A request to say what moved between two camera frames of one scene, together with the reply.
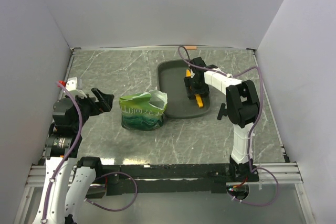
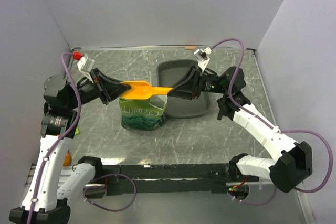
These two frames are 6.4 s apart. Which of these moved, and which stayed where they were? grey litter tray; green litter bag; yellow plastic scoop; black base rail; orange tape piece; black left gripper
Moved: black left gripper; yellow plastic scoop
Stayed: green litter bag; black base rail; grey litter tray; orange tape piece
